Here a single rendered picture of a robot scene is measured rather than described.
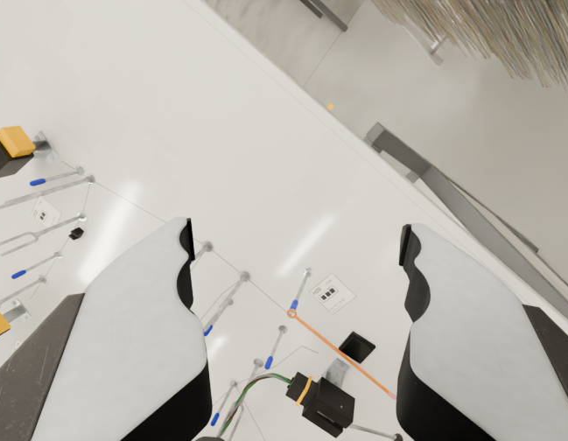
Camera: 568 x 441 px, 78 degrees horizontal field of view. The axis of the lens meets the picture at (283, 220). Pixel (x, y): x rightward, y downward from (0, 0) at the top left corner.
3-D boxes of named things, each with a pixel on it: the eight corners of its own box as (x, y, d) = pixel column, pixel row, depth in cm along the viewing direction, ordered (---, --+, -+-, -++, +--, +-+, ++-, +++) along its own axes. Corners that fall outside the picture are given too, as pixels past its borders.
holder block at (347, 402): (339, 414, 51) (336, 438, 48) (306, 393, 52) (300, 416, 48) (355, 398, 50) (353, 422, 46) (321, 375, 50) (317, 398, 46)
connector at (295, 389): (318, 402, 50) (314, 413, 48) (288, 383, 51) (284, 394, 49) (326, 388, 49) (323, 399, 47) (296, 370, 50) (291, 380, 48)
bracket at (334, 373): (333, 383, 56) (329, 409, 51) (320, 374, 56) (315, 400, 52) (349, 366, 54) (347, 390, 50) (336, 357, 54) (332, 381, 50)
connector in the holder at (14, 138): (13, 131, 49) (-6, 134, 46) (20, 124, 48) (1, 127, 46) (30, 154, 49) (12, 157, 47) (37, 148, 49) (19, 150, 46)
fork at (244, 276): (243, 268, 53) (199, 325, 40) (253, 276, 53) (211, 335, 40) (236, 276, 54) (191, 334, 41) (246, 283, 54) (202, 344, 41)
